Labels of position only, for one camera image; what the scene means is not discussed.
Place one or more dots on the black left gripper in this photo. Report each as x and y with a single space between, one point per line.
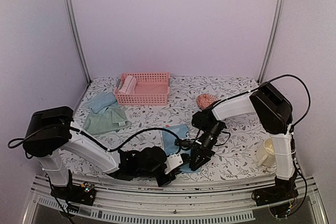
162 182

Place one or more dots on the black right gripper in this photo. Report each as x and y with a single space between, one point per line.
197 151

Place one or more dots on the pink perforated plastic basket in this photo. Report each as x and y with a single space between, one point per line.
152 88

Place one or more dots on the pink towel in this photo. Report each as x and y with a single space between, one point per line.
128 86

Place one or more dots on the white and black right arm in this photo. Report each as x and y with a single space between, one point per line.
275 115

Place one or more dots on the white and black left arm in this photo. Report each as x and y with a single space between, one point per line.
54 129

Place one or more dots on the red patterned bowl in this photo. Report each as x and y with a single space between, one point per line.
205 100

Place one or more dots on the green folded towel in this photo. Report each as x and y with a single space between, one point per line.
108 119

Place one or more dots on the cream ceramic mug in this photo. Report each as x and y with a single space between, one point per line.
265 154

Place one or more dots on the plain blue towel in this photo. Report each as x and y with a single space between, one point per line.
100 101

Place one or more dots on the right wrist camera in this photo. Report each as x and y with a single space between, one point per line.
184 144

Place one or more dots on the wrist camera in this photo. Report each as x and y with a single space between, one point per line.
173 161
184 144

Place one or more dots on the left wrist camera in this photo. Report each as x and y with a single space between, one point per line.
173 161

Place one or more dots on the aluminium front rail frame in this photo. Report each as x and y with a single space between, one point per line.
184 202

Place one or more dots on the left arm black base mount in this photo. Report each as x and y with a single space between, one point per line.
84 193

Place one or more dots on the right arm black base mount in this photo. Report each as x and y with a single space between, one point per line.
283 190

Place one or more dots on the right aluminium corner post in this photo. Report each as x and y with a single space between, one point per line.
271 40

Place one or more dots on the aluminium corner post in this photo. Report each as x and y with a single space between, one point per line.
76 38
271 40

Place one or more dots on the left aluminium corner post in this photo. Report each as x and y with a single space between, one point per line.
76 38

